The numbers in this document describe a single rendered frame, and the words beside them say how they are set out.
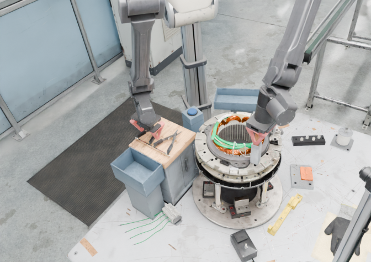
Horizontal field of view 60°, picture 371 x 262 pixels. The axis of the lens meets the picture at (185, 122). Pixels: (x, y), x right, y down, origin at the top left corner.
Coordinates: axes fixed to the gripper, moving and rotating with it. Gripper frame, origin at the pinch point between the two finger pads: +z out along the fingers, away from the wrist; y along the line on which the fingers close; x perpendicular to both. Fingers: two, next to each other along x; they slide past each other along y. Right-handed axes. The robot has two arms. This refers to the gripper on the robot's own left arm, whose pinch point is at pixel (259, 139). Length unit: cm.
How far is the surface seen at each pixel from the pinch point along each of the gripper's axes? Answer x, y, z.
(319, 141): -9, 53, 37
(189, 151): 27.8, -1.0, 24.3
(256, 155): -0.6, -0.6, 6.7
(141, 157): 38.2, -17.9, 21.1
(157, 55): 188, 142, 104
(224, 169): 6.3, -8.1, 12.6
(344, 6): 39, 213, 34
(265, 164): -3.7, 1.4, 11.3
